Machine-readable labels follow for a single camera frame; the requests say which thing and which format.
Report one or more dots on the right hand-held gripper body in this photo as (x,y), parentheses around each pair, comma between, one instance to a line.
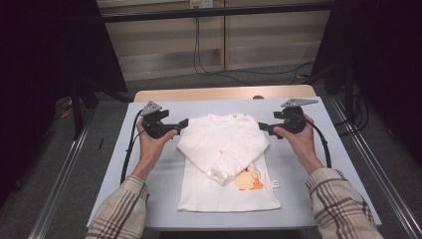
(293,121)

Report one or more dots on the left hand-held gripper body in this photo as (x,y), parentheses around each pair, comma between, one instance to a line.
(156,127)

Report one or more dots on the white baby shirt chick print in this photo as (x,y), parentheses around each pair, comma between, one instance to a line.
(229,139)

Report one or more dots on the person's left hand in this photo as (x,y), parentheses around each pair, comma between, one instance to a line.
(151,151)

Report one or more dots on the person's right hand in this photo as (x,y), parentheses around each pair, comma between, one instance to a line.
(302,146)

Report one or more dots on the wooden table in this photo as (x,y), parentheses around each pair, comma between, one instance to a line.
(222,93)

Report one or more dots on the small black stick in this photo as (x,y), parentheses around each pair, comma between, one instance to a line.
(101,143)

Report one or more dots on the black metal stand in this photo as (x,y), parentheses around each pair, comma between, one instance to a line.
(77,109)
(348,89)

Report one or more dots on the black curtain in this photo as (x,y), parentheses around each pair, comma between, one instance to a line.
(40,66)
(388,66)

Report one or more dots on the black horizontal bar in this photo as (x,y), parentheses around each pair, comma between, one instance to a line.
(215,12)

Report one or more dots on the aluminium floor rail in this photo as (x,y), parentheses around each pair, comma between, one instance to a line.
(381,172)
(56,189)

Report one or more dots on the white wall power outlet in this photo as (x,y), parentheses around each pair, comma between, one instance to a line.
(201,3)

